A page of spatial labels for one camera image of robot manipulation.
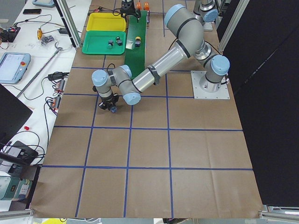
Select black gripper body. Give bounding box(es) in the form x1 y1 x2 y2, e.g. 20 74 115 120
98 93 119 111
120 7 141 19

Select yellow push button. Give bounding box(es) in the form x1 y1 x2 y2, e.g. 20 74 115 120
135 36 141 47
109 106 117 113

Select orange cylinder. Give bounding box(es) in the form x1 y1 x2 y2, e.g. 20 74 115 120
136 2 142 10
144 2 150 11

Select green push button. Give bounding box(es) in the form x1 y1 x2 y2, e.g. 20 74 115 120
107 40 114 49
115 36 123 46

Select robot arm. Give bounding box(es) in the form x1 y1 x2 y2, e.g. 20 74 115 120
92 4 230 112
120 0 142 23

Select yellow plastic tray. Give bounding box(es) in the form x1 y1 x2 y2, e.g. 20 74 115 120
86 13 126 32

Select green plastic tray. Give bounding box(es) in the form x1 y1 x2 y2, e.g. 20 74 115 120
82 30 126 55

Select green conveyor belt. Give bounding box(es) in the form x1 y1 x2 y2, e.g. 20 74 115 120
124 10 148 79

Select black power adapter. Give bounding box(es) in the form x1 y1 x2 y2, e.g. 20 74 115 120
58 28 68 34

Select metal claw rod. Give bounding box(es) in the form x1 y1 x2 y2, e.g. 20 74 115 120
16 42 73 98

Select black monitor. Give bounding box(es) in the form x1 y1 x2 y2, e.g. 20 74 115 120
0 85 33 147

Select black smartphone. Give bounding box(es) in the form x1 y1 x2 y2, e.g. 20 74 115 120
22 8 42 14

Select blue teach pendant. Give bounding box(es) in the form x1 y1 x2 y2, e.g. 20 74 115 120
0 52 31 84

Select aluminium frame post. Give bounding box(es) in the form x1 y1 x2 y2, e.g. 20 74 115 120
53 0 81 49

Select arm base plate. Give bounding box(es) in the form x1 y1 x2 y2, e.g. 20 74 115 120
191 70 230 100
203 22 213 31

